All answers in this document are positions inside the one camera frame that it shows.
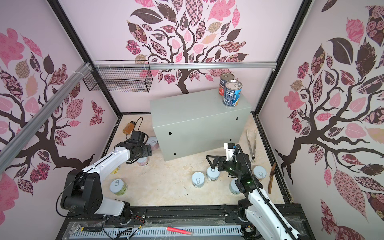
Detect aluminium rail left wall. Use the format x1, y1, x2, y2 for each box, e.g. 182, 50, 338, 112
1, 63, 92, 173

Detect metal kitchen tongs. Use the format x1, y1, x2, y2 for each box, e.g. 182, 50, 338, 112
246, 130, 257, 163

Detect pink can white lid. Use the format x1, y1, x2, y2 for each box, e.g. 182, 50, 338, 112
137, 157, 149, 167

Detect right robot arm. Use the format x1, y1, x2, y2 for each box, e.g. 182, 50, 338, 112
206, 153, 301, 240

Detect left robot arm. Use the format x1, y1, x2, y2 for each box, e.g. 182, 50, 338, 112
56, 131, 152, 224

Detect wooden handled knife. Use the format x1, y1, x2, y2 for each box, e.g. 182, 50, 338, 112
268, 163, 276, 195

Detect blue label tall can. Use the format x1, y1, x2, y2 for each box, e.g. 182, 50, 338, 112
223, 80, 243, 107

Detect aluminium rail back wall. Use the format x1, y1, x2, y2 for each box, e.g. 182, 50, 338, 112
94, 62, 277, 70

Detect white slotted cable duct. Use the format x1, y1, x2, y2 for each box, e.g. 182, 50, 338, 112
68, 226, 243, 240

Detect orange label can right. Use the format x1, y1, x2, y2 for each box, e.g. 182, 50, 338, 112
253, 166, 267, 180

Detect teal can right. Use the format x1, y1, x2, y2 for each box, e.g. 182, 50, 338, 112
229, 179, 240, 195

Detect black wire basket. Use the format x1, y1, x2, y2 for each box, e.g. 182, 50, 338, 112
83, 60, 153, 93

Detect la sicilia tomato can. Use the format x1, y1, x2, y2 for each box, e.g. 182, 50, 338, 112
219, 73, 235, 96

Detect aluminium rail wall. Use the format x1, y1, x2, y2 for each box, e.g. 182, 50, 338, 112
1, 63, 92, 173
94, 62, 277, 70

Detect black mounting rail base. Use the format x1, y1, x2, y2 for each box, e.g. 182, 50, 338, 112
55, 203, 316, 240

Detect teal can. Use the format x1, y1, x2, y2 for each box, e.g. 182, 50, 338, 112
207, 167, 220, 182
229, 179, 240, 195
192, 172, 205, 188

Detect orange spice jar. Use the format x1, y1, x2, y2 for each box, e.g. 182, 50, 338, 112
123, 121, 136, 135

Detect teal can front middle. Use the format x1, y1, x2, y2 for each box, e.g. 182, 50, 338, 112
192, 172, 205, 188

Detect green label can left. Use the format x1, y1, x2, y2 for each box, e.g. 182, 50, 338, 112
110, 179, 128, 196

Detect yellow label can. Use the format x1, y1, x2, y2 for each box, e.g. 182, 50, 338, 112
111, 166, 121, 175

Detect pink can near cabinet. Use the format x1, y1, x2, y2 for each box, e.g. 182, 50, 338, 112
147, 136, 160, 151

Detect pink marker pen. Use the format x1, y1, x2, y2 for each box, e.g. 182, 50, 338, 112
167, 227, 193, 236

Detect teal can rear middle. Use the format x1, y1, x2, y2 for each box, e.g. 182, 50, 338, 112
207, 167, 220, 182

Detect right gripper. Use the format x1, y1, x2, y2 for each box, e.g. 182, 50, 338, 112
206, 153, 242, 180

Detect grey metal cabinet box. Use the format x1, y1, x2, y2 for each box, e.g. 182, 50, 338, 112
150, 89, 252, 161

